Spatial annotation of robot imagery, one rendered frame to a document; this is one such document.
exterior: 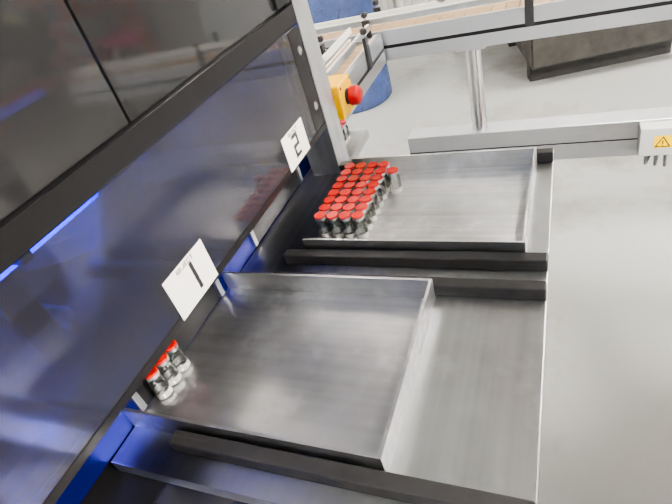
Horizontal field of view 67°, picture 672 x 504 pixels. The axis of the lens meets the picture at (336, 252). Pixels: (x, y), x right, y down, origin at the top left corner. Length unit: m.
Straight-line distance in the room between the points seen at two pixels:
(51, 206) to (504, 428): 0.49
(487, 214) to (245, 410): 0.47
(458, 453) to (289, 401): 0.21
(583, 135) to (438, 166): 0.91
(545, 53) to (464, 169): 2.53
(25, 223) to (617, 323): 1.71
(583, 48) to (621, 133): 1.73
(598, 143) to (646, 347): 0.65
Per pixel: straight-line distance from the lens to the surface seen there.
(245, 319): 0.78
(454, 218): 0.85
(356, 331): 0.69
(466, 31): 1.69
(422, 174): 0.98
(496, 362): 0.63
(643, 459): 1.61
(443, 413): 0.59
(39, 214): 0.52
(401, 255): 0.76
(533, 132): 1.82
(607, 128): 1.82
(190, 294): 0.65
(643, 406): 1.70
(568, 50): 3.50
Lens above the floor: 1.37
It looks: 36 degrees down
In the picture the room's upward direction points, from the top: 18 degrees counter-clockwise
